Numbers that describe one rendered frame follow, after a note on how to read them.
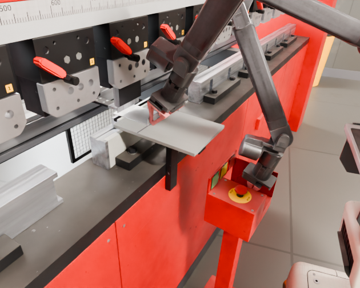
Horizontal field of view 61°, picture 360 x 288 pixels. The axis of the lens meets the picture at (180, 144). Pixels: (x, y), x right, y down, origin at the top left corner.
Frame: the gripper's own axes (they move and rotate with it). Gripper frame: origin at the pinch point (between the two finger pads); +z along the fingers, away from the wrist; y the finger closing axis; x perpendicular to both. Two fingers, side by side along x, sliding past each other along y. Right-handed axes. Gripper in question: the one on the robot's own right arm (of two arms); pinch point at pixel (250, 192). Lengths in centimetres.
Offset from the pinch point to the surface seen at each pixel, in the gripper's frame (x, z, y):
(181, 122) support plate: 15.3, -21.6, 25.9
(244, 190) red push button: 10.1, -8.1, 1.2
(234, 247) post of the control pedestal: 7.5, 19.2, -5.5
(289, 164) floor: -140, 71, -8
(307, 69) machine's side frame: -197, 14, 21
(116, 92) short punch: 24, -25, 43
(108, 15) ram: 29, -47, 45
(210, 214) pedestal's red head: 14.7, 4.6, 6.5
